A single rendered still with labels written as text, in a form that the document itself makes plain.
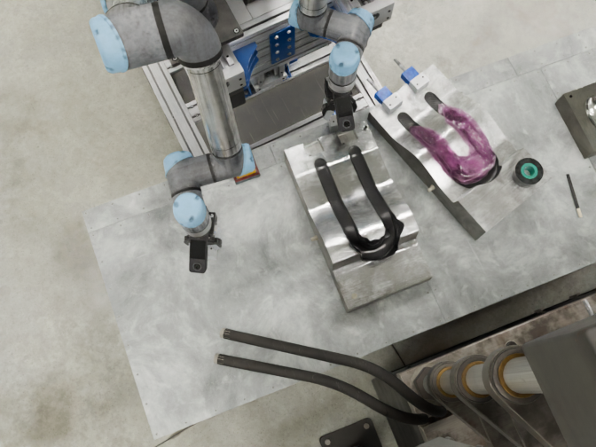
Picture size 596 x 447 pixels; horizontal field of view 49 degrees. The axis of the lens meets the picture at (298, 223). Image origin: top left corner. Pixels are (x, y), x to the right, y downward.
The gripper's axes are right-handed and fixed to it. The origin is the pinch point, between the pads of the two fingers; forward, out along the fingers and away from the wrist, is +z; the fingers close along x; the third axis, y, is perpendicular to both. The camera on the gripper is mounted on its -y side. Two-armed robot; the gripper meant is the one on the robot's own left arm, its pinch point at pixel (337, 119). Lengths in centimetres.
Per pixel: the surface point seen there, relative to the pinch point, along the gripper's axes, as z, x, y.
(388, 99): -3.6, -15.8, 2.3
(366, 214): -6.9, -2.3, -32.8
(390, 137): -0.3, -14.8, -8.3
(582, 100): -2, -74, -6
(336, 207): -3.6, 5.4, -28.5
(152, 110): 85, 70, 53
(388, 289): -1, -5, -54
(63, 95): 85, 108, 66
